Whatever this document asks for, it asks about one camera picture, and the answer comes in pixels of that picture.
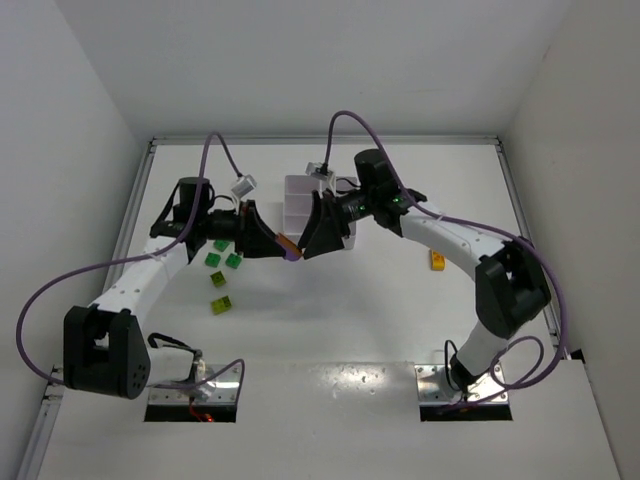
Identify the small green lego brick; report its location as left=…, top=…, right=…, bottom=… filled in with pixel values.
left=213, top=240, right=230, bottom=252

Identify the orange half-round lego piece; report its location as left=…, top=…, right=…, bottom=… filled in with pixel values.
left=276, top=233, right=301, bottom=252

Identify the green and yellow lego stack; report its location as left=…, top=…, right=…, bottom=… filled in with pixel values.
left=210, top=296, right=233, bottom=315

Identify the yellow lego brick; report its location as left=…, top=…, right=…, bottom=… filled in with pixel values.
left=430, top=250, right=446, bottom=271

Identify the yellow-green lego brick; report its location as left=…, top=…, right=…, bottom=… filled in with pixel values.
left=210, top=271, right=226, bottom=288

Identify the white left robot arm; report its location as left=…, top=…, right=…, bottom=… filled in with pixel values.
left=63, top=177, right=287, bottom=399

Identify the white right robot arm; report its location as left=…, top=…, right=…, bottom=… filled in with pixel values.
left=298, top=149, right=551, bottom=391

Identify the purple half-round lego piece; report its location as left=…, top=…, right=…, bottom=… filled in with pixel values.
left=284, top=250, right=302, bottom=262

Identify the white divided storage box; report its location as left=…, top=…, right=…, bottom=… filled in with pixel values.
left=282, top=175, right=363, bottom=259

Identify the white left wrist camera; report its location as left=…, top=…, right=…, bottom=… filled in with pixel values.
left=231, top=175, right=257, bottom=199

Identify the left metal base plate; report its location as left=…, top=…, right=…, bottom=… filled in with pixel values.
left=147, top=361, right=244, bottom=407

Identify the metal base plate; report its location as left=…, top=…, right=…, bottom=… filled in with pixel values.
left=147, top=361, right=244, bottom=407
left=415, top=363, right=510, bottom=406

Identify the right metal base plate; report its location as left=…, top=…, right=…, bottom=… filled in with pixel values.
left=415, top=363, right=510, bottom=406

